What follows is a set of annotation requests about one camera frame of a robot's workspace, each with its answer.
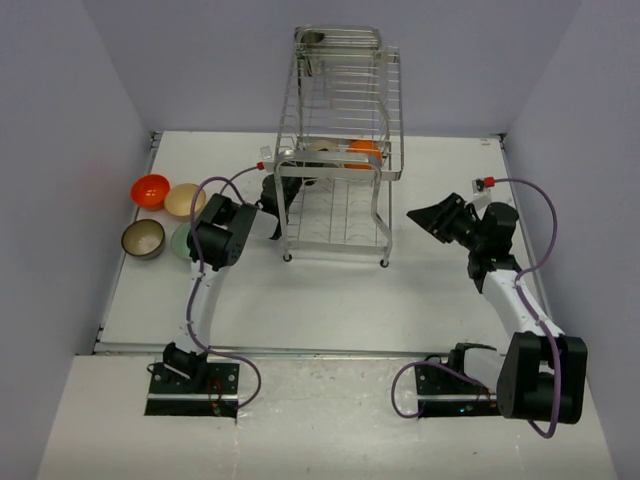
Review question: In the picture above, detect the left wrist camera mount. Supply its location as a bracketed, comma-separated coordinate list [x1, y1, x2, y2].
[256, 146, 274, 173]

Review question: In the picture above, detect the metal two-tier dish rack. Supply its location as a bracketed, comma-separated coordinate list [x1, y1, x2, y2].
[263, 25, 405, 267]

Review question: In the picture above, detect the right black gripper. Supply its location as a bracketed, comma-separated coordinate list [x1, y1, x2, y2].
[407, 194, 486, 253]

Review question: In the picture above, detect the green bowl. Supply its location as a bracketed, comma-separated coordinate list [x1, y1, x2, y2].
[170, 222, 192, 261]

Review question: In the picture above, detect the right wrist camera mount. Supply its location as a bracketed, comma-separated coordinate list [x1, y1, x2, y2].
[468, 176, 496, 211]

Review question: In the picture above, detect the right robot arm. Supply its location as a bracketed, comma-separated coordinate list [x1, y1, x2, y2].
[407, 193, 588, 426]

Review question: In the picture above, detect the orange bowl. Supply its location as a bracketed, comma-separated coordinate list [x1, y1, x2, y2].
[130, 174, 171, 211]
[344, 140, 384, 170]

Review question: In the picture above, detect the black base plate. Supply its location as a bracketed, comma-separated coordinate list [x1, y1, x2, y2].
[414, 350, 500, 418]
[144, 362, 240, 419]

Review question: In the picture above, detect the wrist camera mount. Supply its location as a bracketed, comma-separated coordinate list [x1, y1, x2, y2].
[256, 146, 274, 173]
[468, 176, 496, 211]

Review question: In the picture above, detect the cream beige bowl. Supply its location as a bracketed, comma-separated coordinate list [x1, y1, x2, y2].
[164, 183, 198, 221]

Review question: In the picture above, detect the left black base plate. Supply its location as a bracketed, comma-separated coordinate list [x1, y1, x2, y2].
[144, 362, 240, 419]

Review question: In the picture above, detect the metal utensil cup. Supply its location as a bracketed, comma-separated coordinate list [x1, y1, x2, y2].
[296, 30, 325, 77]

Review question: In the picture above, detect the orange bowl on table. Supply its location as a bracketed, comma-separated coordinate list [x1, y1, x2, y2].
[130, 174, 171, 211]

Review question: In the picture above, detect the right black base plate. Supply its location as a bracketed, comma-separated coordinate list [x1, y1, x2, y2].
[414, 350, 500, 418]

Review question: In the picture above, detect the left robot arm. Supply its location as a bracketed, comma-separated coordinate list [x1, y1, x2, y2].
[163, 174, 303, 393]

